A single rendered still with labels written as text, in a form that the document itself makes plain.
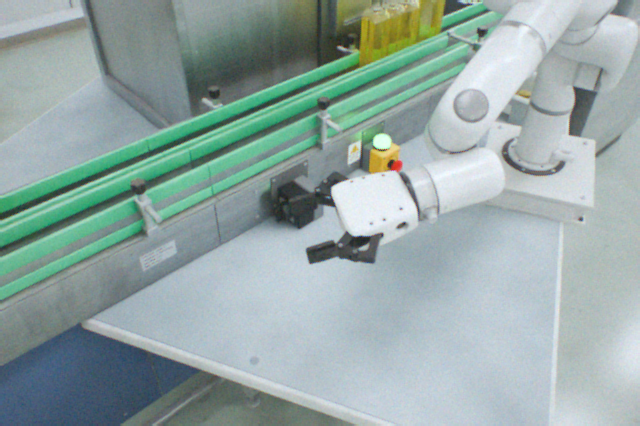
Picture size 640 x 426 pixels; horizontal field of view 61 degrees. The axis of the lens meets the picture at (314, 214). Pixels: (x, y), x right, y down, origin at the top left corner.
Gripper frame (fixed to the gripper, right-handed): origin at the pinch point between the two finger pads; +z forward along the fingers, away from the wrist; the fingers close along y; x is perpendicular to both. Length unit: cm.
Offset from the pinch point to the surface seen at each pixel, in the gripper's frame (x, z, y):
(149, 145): -18, 25, 50
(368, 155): -41, -25, 50
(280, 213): -35.1, 1.8, 35.1
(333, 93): -27, -20, 61
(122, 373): -55, 48, 20
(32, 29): -120, 124, 341
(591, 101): -98, -136, 99
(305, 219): -38, -3, 34
